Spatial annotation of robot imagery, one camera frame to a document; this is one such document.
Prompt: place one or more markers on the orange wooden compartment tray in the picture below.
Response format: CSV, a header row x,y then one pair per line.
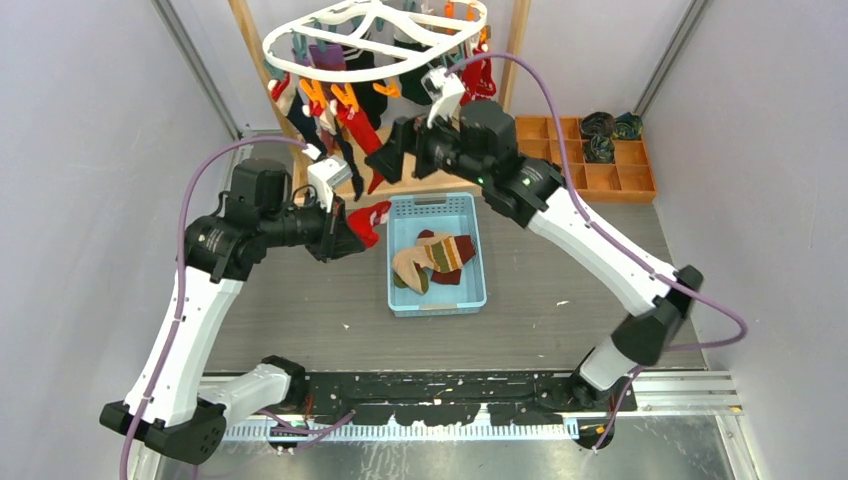
x,y
629,178

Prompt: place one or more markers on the navy sock far left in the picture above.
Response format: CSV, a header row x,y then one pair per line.
x,y
286,97

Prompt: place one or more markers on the red santa sock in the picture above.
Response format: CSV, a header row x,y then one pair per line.
x,y
360,129
364,221

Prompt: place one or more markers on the rolled dark sock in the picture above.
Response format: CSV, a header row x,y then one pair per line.
x,y
597,124
628,127
599,149

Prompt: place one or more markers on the rolled dark sock middle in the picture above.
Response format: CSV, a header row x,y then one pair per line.
x,y
599,149

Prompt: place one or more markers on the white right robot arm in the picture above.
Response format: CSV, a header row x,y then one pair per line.
x,y
482,148

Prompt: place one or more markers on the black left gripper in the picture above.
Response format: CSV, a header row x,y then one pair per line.
x,y
336,237

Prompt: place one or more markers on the rolled dark sock top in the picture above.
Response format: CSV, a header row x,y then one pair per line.
x,y
597,124

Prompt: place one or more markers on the light blue plastic basket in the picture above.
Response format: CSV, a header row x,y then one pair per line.
x,y
434,255

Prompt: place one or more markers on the navy sock with white cuff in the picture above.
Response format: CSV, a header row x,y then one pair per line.
x,y
333,138

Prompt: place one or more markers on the striped beige sock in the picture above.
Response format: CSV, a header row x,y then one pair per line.
x,y
450,252
430,262

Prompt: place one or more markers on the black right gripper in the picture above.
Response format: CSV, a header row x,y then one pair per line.
x,y
389,161

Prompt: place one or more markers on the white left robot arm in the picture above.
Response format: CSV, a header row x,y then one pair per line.
x,y
167,409

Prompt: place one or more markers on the striped beige sock front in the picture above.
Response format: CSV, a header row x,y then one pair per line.
x,y
430,262

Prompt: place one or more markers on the purple striped sock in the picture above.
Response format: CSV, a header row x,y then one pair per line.
x,y
327,56

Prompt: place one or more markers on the rolled dark sock right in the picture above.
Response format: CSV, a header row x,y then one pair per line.
x,y
628,127

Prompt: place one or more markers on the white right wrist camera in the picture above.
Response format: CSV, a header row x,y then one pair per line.
x,y
445,90

